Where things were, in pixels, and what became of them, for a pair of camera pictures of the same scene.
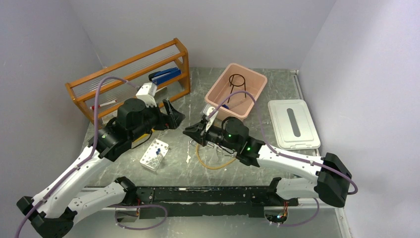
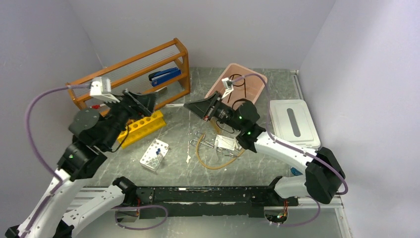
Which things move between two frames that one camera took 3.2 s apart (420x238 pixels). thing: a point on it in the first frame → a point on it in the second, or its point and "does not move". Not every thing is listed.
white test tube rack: (154, 155) does not move
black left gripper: (175, 117) → (135, 111)
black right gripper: (196, 132) → (201, 108)
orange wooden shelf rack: (166, 66) does not move
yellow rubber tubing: (217, 167) does not move
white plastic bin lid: (292, 125) does not move
